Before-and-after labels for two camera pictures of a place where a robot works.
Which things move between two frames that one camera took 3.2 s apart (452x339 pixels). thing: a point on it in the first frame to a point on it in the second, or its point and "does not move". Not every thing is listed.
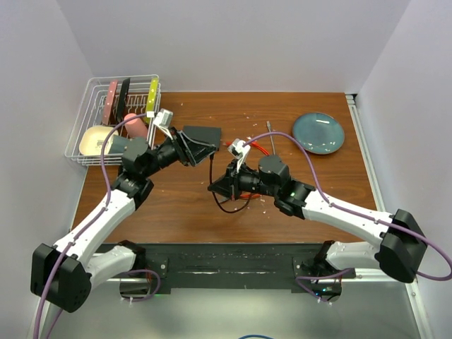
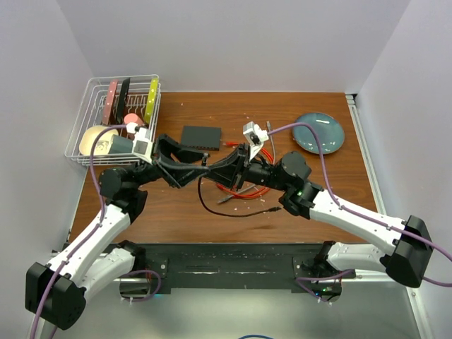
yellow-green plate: (152, 97) does not move
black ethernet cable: (215, 197) to (275, 208)
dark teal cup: (118, 146) does not move
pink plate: (110, 99) does not move
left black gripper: (194, 151) to (176, 174)
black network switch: (211, 135) does not move
